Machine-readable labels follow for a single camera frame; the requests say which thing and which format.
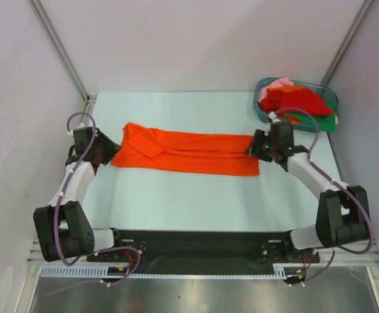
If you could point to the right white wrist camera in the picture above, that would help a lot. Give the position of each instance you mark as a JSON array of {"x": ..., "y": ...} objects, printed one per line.
[{"x": 272, "y": 117}]

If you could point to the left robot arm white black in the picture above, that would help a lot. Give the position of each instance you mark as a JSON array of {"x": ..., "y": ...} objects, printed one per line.
[{"x": 62, "y": 225}]

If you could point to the green t shirt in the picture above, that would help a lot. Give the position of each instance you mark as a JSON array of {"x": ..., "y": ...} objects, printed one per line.
[{"x": 326, "y": 124}]

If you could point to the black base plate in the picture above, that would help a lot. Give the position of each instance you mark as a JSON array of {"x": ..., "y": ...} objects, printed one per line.
[{"x": 205, "y": 252}]

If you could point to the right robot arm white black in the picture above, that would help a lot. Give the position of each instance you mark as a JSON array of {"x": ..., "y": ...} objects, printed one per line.
[{"x": 343, "y": 210}]

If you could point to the pink t shirt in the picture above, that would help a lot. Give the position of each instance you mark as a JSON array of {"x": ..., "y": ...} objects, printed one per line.
[{"x": 280, "y": 83}]

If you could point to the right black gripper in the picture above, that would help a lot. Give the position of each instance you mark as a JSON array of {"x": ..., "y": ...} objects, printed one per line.
[{"x": 259, "y": 136}]

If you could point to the white slotted cable duct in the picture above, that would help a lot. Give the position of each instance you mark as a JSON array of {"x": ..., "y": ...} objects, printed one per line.
[{"x": 116, "y": 272}]

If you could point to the red t shirt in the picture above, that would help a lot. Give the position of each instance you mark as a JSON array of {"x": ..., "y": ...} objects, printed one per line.
[{"x": 303, "y": 98}]

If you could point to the orange t shirt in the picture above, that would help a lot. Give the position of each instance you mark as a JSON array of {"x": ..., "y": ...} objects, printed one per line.
[
  {"x": 292, "y": 119},
  {"x": 215, "y": 154}
]

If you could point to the blue plastic basket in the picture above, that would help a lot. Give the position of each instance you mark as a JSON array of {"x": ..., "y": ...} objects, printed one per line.
[{"x": 325, "y": 93}]

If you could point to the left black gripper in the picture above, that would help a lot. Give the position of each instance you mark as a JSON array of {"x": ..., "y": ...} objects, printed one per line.
[{"x": 111, "y": 147}]

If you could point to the aluminium frame rail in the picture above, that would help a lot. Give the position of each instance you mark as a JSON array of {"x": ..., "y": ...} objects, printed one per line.
[{"x": 345, "y": 258}]

